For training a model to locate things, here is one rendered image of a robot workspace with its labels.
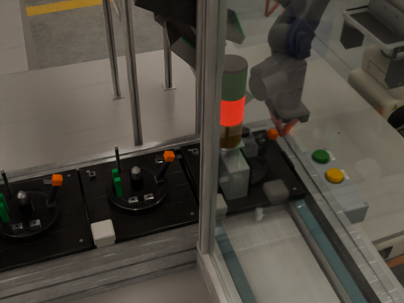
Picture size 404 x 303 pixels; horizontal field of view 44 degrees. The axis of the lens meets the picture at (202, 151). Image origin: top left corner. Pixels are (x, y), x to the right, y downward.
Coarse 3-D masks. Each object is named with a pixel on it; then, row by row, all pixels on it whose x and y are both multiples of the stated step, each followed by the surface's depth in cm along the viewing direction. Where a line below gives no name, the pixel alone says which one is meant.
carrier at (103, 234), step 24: (96, 168) 122; (120, 168) 117; (144, 168) 119; (168, 168) 122; (96, 192) 116; (120, 192) 112; (144, 192) 114; (168, 192) 117; (96, 216) 111; (120, 216) 111; (144, 216) 111; (168, 216) 111; (192, 216) 112; (96, 240) 105; (120, 240) 107
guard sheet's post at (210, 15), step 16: (208, 0) 67; (208, 16) 68; (208, 32) 70; (208, 48) 72; (208, 64) 73; (208, 80) 75; (208, 96) 77; (208, 112) 79; (208, 128) 82; (208, 144) 84; (208, 160) 87; (208, 176) 90; (208, 192) 92; (208, 208) 96; (208, 224) 99; (208, 240) 103
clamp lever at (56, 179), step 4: (52, 176) 106; (56, 176) 106; (60, 176) 106; (44, 180) 106; (48, 180) 106; (52, 180) 106; (56, 180) 105; (60, 180) 106; (44, 184) 105; (48, 184) 106; (52, 184) 106; (56, 184) 106; (60, 184) 106; (52, 188) 107; (56, 188) 107; (52, 192) 107; (56, 192) 108; (52, 196) 108; (48, 200) 109; (52, 200) 109
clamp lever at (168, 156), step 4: (168, 152) 112; (172, 152) 112; (156, 156) 112; (160, 156) 112; (164, 156) 112; (168, 156) 111; (172, 156) 111; (160, 160) 111; (164, 160) 112; (168, 160) 112; (172, 160) 112; (164, 164) 113; (168, 164) 113; (160, 168) 114; (164, 168) 113; (160, 172) 114; (164, 172) 114; (160, 176) 115
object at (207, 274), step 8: (184, 168) 130; (192, 184) 123; (192, 192) 125; (200, 248) 107; (200, 256) 107; (208, 256) 105; (200, 264) 109; (208, 264) 104; (200, 272) 111; (208, 272) 103; (208, 280) 104; (216, 280) 101; (208, 288) 106; (216, 288) 100; (208, 296) 108; (216, 296) 100; (224, 296) 98
